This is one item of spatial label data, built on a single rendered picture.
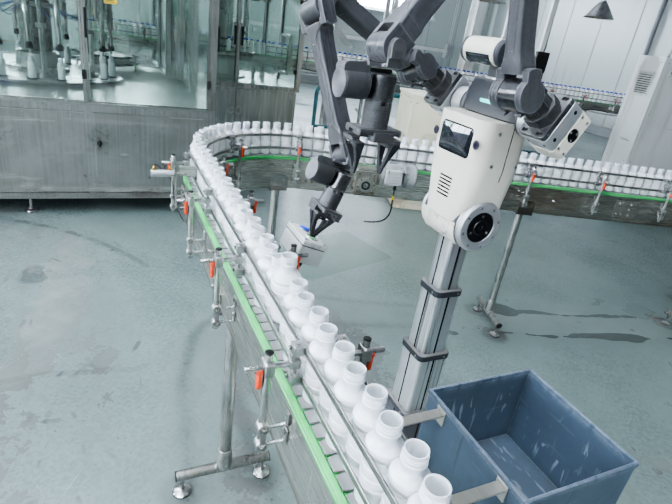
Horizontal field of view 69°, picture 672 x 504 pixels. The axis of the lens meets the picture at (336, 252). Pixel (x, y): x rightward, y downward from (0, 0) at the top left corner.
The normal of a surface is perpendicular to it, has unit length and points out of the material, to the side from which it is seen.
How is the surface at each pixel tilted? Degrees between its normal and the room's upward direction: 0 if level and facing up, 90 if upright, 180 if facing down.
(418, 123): 90
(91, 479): 0
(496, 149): 90
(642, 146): 90
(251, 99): 90
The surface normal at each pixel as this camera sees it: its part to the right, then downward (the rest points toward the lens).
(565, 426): -0.91, 0.05
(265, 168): 0.51, 0.43
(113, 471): 0.14, -0.90
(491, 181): 0.36, 0.59
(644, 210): 0.10, 0.43
